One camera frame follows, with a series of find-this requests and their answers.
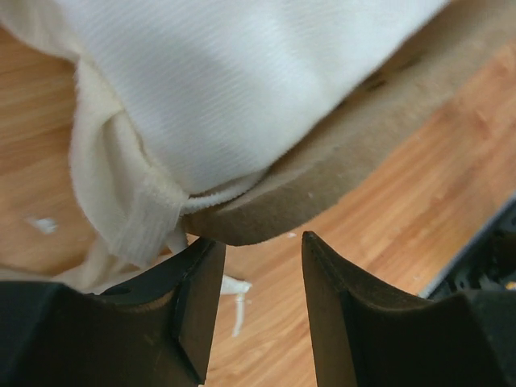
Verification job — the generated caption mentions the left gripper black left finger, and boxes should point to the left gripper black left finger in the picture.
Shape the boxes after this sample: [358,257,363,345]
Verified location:
[1,239,226,386]

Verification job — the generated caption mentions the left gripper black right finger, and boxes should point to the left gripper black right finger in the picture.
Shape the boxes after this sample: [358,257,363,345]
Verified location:
[302,232,515,386]

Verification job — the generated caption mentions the wooden pet bed frame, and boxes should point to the wooden pet bed frame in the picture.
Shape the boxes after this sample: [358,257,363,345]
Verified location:
[182,1,515,246]

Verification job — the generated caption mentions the large bear print cushion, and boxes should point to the large bear print cushion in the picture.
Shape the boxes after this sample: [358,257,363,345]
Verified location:
[1,1,445,294]

